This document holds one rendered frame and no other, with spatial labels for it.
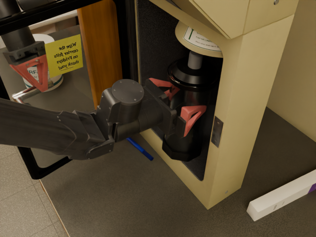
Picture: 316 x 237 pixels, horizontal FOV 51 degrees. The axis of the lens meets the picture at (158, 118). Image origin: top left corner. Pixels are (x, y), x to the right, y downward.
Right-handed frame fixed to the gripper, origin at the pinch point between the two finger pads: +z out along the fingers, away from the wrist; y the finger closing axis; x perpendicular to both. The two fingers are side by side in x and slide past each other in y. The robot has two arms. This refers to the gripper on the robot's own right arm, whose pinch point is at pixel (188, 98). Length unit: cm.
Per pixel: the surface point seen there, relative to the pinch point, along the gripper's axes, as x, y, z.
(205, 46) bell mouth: -15.3, -4.3, -2.5
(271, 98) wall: 18.4, 3.7, 41.4
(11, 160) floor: 120, 120, -25
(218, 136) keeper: -1.3, -13.4, -4.1
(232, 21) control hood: -25.5, -14.3, -9.2
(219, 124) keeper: -4.4, -13.2, -4.4
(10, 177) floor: 121, 107, -30
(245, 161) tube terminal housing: 11.4, -14.4, 6.9
